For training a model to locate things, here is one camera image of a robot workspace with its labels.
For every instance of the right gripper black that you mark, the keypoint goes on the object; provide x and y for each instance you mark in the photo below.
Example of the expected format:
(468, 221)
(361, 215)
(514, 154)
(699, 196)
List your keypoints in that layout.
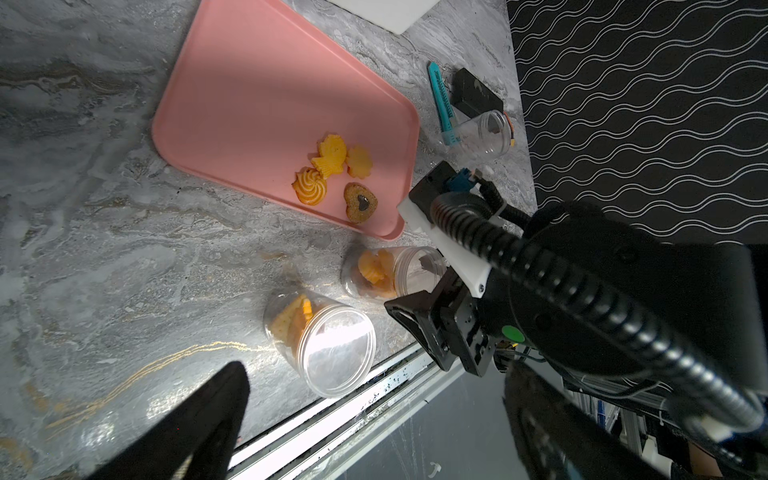
(471, 327)

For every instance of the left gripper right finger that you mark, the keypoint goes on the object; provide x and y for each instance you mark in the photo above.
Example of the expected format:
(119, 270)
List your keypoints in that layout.
(556, 440)

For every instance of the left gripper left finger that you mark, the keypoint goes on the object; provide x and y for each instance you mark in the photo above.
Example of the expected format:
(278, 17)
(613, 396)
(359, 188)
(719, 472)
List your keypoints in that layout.
(200, 433)

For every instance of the clear cookie jar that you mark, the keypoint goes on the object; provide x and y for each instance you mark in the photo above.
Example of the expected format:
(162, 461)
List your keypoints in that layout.
(331, 345)
(387, 273)

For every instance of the brown heart cookie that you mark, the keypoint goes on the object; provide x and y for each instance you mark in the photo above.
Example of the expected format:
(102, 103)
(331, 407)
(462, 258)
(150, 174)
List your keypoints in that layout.
(361, 203)

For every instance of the orange flower cookie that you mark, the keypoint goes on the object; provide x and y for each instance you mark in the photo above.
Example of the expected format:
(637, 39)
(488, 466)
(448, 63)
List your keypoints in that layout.
(359, 162)

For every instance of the orange swirl cookie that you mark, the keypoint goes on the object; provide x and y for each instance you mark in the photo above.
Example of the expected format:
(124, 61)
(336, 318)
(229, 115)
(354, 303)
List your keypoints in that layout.
(310, 186)

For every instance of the orange fish cookie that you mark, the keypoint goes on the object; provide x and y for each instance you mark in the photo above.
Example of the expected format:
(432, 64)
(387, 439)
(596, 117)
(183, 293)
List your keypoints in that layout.
(332, 154)

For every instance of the clear cookie jar handled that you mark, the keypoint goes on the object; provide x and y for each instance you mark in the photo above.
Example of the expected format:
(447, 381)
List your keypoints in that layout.
(486, 136)

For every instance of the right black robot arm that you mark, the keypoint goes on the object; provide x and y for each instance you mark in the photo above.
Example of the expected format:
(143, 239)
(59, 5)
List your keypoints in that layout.
(599, 298)

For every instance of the pink plastic tray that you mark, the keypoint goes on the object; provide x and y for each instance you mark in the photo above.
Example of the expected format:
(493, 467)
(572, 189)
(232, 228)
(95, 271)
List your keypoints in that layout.
(254, 90)

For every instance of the brown white storage box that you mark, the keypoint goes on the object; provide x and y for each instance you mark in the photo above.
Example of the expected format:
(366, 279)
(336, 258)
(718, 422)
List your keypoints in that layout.
(395, 16)

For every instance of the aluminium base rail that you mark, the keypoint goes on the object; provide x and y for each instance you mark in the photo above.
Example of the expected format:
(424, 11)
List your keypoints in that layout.
(330, 435)

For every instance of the black battery pack with cable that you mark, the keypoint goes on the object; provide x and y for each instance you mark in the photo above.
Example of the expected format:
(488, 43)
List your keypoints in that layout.
(472, 97)

